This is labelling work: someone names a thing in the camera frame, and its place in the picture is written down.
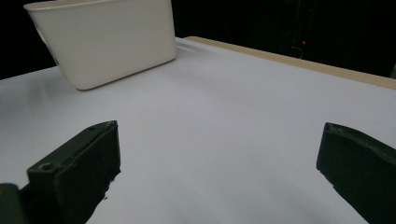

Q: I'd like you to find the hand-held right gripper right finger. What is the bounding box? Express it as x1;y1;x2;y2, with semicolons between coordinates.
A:
316;121;396;224

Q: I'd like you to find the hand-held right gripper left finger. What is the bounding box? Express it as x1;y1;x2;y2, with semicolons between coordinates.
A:
18;120;122;224

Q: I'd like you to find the white plastic basket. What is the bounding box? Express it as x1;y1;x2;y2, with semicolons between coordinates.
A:
22;0;177;91

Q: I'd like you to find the wooden table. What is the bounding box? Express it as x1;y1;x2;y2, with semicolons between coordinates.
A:
183;35;396;91

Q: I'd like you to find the white board mat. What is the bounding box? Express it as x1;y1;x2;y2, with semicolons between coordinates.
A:
0;36;396;224

